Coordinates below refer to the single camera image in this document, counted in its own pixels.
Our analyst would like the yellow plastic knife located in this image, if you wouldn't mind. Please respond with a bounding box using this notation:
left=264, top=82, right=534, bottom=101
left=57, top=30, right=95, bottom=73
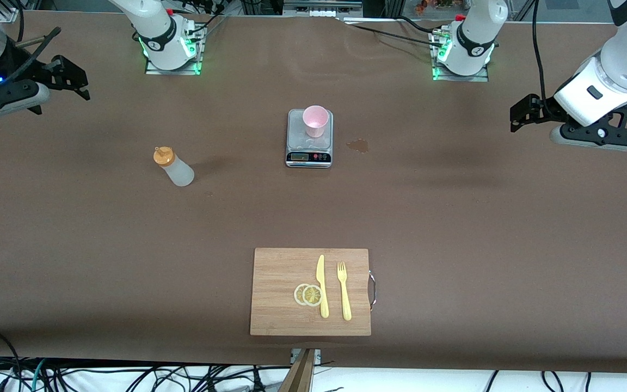
left=316, top=254, right=330, bottom=319

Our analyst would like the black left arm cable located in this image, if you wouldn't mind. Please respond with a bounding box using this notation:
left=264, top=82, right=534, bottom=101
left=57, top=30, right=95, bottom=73
left=531, top=0, right=551, bottom=107

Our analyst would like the pink plastic cup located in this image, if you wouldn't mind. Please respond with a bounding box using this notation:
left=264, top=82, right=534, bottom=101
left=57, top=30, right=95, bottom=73
left=303, top=105, right=329, bottom=138

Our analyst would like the brown table cover sheet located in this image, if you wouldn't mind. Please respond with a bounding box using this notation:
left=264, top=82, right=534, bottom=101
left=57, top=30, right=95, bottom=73
left=0, top=10, right=627, bottom=375

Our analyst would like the black table cable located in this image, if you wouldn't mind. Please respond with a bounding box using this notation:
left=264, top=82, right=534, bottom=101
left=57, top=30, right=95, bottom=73
left=398, top=15, right=443, bottom=35
left=341, top=21, right=439, bottom=48

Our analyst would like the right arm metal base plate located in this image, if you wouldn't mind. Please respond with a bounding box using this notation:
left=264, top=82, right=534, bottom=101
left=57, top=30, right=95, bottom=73
left=145, top=22, right=205, bottom=76

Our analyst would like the small metal bracket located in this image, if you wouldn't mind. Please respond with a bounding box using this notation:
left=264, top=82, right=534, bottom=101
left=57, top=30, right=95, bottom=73
left=291, top=348, right=322, bottom=364

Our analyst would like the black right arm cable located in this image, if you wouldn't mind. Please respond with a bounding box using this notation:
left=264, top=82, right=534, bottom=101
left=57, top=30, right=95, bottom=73
left=0, top=0, right=63, bottom=88

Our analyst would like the wooden beam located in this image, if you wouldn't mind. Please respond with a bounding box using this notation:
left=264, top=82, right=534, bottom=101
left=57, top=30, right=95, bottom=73
left=278, top=348, right=317, bottom=392

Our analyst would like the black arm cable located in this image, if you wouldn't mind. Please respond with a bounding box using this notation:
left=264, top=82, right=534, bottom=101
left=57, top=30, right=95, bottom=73
left=531, top=0, right=551, bottom=107
left=0, top=0, right=63, bottom=88

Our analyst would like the squeeze bottle with orange cap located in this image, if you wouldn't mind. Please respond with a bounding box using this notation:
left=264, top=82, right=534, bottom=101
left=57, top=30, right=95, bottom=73
left=153, top=146, right=195, bottom=187

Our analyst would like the wooden cutting board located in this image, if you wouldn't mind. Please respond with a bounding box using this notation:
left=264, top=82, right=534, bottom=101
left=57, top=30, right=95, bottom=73
left=249, top=248, right=377, bottom=337

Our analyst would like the teal floor cable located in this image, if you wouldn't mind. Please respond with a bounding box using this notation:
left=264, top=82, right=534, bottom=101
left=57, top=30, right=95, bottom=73
left=29, top=358, right=47, bottom=391

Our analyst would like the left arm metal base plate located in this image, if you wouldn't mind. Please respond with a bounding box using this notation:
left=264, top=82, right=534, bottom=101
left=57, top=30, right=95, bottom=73
left=432, top=30, right=490, bottom=82

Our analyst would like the yellow plastic fork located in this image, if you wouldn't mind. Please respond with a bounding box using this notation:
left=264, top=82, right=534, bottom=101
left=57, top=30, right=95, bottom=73
left=337, top=262, right=353, bottom=321

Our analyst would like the white power strip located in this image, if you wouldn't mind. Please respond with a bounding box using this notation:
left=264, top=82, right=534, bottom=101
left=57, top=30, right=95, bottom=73
left=284, top=0, right=363, bottom=18

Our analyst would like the silver digital kitchen scale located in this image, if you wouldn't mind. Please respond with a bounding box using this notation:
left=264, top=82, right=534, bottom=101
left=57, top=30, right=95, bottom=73
left=285, top=109, right=334, bottom=169

